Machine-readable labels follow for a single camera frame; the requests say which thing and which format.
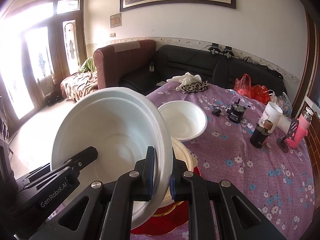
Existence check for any pink knitted bottle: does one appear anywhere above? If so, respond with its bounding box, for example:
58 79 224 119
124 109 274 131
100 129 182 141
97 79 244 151
286 106 313 148

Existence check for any white cloth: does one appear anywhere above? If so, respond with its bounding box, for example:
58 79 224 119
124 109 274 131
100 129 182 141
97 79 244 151
166 72 202 91

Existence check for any black phone stand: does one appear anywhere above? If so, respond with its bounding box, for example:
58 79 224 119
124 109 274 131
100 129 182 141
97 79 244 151
277 118 299 153

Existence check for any black jar with cork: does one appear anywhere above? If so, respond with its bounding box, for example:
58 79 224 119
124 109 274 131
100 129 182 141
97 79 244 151
249 120 273 148

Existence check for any leopard print cloth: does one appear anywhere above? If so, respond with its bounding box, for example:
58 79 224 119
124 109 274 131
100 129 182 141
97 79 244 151
181 81 210 94

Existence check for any white foam bowl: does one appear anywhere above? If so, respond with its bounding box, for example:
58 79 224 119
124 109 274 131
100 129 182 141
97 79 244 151
51 87 173 229
158 100 208 142

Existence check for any patterned blanket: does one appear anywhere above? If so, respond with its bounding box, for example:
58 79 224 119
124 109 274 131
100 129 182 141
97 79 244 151
60 72 98 101

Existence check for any black power adapter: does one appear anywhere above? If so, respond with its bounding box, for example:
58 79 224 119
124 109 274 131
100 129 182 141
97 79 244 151
212 107 221 117

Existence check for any black cylindrical motor device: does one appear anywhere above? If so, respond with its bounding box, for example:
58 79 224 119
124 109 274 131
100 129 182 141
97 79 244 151
226 103 247 124

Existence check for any wooden glass door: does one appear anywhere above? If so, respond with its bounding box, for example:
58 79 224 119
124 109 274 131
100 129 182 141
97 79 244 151
1 0 87 126

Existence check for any maroon armchair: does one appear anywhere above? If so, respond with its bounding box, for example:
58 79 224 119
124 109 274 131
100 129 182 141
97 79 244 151
93 40 156 89

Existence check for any beige ribbed plastic bowl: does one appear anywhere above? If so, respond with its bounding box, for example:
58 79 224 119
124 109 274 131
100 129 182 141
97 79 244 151
159 137 198 207

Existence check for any black leather sofa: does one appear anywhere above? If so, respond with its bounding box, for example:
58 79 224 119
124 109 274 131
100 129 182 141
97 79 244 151
119 45 287 96

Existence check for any white plastic tub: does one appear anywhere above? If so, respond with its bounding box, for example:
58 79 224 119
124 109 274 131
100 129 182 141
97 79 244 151
258 101 283 133

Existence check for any red plastic bag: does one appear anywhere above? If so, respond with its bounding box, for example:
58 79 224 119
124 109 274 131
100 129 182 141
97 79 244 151
233 74 271 105

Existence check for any clear glass globe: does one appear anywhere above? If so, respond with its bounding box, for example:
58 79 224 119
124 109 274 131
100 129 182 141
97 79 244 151
231 96 251 107

